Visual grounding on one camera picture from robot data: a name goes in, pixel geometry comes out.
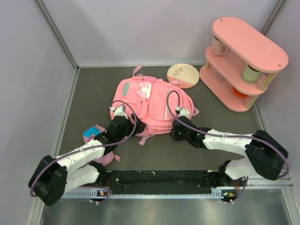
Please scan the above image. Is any pink student backpack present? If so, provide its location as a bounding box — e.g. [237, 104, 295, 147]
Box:
[112, 66, 199, 145]

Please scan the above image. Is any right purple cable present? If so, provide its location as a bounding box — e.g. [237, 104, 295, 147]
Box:
[166, 90, 290, 203]

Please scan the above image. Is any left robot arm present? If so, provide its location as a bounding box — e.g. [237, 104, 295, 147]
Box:
[28, 114, 146, 206]

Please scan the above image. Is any cream and pink plate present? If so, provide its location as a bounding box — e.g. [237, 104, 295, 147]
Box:
[167, 63, 200, 89]

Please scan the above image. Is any orange bowl on shelf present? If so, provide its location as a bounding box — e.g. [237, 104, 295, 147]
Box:
[232, 87, 248, 98]

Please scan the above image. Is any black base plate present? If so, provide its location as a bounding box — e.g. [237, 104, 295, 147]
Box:
[79, 170, 247, 195]

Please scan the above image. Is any pale green cup on shelf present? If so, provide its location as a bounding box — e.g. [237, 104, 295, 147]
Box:
[241, 65, 263, 83]

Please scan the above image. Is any purple cartoon pencil case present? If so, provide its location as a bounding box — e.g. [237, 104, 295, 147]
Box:
[83, 124, 120, 166]

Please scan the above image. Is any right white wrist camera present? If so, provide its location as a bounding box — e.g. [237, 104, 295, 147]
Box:
[175, 106, 191, 119]

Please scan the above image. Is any grey slotted cable duct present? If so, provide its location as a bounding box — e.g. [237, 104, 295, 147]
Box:
[62, 189, 98, 199]

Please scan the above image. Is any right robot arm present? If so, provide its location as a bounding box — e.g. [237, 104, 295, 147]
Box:
[170, 116, 289, 186]

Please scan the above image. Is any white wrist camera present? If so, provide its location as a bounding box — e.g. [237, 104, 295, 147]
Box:
[110, 104, 128, 119]
[175, 106, 191, 119]

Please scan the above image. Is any pink mug on shelf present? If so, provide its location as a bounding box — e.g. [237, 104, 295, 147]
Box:
[210, 36, 228, 57]

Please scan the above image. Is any pink three-tier shelf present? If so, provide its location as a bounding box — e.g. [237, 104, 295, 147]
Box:
[199, 17, 289, 113]

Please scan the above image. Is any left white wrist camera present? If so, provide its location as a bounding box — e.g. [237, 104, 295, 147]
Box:
[110, 104, 128, 119]

